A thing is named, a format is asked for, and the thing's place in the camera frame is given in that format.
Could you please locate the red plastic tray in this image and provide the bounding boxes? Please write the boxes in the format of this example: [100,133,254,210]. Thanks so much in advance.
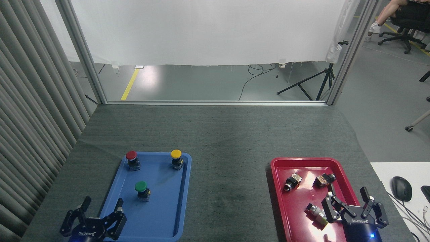
[270,157,377,242]

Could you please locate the grey chair leg with caster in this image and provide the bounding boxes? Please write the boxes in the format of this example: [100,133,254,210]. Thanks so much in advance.
[405,109,430,132]

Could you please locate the black computer mouse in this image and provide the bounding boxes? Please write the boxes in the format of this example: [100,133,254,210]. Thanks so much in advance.
[391,176,413,202]

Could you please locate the black switch with brass contacts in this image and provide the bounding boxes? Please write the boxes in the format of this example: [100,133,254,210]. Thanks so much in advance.
[313,173,336,188]

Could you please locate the dark grey table cloth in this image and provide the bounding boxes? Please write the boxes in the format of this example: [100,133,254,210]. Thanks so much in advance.
[20,104,415,242]

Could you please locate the white backdrop cloth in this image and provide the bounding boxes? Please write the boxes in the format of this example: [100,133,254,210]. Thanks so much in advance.
[40,0,360,66]

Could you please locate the blue plastic tray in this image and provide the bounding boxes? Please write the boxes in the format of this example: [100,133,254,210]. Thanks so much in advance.
[100,152,192,242]

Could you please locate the yellow push button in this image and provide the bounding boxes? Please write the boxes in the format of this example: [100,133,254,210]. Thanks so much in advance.
[170,149,184,170]

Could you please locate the black floor cable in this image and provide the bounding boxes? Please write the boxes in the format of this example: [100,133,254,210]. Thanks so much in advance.
[239,64,277,100]

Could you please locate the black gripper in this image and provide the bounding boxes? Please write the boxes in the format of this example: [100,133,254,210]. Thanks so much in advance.
[321,183,389,242]
[60,196,127,242]

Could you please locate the black selector switch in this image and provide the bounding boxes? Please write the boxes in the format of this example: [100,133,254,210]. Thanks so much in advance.
[283,173,302,192]

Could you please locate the silver switch with yellow base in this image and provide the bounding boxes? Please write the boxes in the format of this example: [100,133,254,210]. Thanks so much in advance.
[304,203,329,226]

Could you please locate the grey pleated curtain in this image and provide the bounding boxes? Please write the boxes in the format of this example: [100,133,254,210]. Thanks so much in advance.
[0,0,93,242]

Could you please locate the silver frame post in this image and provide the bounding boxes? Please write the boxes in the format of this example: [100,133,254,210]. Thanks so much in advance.
[327,0,380,106]
[55,0,108,105]

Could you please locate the black tripod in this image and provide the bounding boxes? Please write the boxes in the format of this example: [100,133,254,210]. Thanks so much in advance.
[277,40,349,101]

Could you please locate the black office chair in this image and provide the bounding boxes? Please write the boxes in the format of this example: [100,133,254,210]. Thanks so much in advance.
[378,0,430,54]

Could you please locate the silver frame rail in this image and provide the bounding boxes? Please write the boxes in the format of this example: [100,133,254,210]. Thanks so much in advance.
[97,100,328,107]

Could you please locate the grey desk cables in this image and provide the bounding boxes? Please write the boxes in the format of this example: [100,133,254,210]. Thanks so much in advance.
[386,192,430,237]

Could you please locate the red push button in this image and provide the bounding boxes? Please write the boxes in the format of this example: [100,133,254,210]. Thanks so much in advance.
[125,151,141,171]

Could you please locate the person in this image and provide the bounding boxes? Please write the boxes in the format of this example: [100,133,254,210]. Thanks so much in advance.
[364,0,412,42]

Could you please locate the green push button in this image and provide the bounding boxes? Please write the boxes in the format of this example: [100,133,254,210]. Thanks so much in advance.
[134,181,151,202]

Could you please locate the white desk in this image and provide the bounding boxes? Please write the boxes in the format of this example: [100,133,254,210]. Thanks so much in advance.
[370,162,430,242]

